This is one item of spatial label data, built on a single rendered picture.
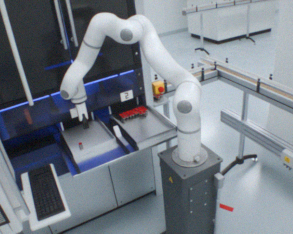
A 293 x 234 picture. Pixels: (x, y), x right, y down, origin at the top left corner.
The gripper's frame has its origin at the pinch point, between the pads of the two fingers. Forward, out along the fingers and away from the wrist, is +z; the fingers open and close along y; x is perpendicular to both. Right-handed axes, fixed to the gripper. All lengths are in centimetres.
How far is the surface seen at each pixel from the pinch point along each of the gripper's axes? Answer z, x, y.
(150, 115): 14.1, 43.4, -15.5
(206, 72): 9, 107, -51
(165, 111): 32, 66, -46
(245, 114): 42, 127, -23
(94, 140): 14.0, 2.8, -4.6
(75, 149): 13.9, -9.5, -0.4
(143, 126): 14.3, 34.4, -4.2
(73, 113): -0.1, -4.6, -18.8
